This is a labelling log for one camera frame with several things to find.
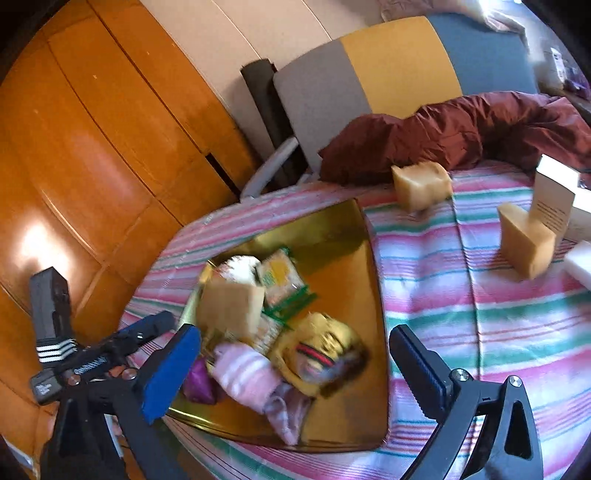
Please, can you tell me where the purple snack packet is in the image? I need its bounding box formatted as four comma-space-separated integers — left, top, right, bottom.
182, 357, 216, 405

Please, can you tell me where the striped pink green bedsheet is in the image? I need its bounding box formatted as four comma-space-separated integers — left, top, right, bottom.
120, 162, 590, 479

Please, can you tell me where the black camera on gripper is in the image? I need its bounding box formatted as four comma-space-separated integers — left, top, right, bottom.
29, 267, 78, 367

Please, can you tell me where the white tall carton box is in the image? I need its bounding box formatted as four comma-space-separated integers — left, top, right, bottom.
530, 155, 580, 244

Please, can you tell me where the green essential oil box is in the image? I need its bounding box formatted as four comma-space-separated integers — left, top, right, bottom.
263, 286, 318, 322

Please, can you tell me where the tan sponge block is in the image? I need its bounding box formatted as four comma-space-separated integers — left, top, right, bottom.
392, 161, 453, 213
497, 203, 556, 279

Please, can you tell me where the white foam block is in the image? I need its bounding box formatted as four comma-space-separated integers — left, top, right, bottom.
564, 241, 591, 290

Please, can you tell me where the grey yellow blue headboard cushion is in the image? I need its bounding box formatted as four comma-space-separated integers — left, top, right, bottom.
273, 13, 538, 172

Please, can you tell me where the yellow patterned sock bundle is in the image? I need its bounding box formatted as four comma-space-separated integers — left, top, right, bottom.
269, 312, 368, 397

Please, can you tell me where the pink white striped sock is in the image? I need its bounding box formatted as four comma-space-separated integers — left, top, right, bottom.
211, 342, 312, 446

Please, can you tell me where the gold metal tray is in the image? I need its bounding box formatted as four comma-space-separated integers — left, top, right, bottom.
168, 199, 390, 454

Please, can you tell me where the yellow green snack packet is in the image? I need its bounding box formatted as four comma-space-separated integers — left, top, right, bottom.
256, 248, 305, 308

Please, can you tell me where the maroon jacket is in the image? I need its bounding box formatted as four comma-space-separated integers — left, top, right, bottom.
318, 91, 590, 186

